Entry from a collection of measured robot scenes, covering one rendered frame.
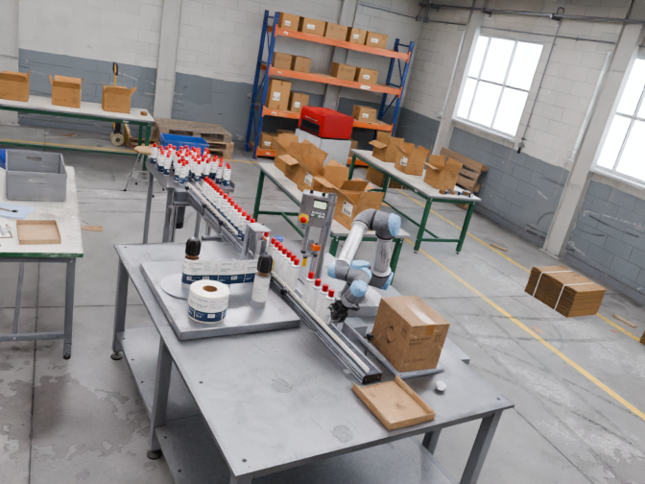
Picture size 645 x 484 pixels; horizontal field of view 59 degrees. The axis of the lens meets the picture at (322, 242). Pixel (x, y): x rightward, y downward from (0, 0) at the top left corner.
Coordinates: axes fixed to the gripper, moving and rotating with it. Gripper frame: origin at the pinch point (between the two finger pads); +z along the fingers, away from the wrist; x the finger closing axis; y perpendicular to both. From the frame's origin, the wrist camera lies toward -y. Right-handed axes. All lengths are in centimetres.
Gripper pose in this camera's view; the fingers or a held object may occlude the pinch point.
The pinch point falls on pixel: (333, 321)
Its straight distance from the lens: 305.6
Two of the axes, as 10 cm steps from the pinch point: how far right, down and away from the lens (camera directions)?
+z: -4.1, 6.0, 6.8
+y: -8.5, 0.2, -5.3
